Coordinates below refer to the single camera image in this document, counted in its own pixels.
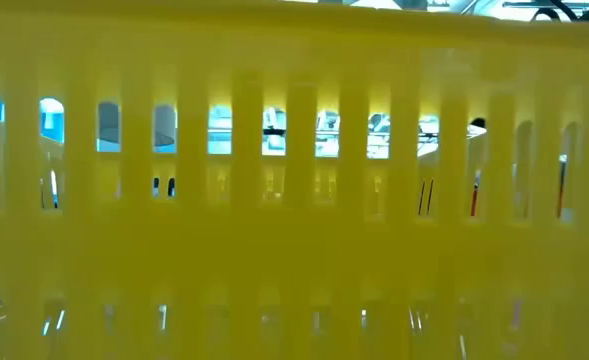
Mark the yellow plastic slotted basket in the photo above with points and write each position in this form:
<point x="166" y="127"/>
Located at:
<point x="294" y="250"/>

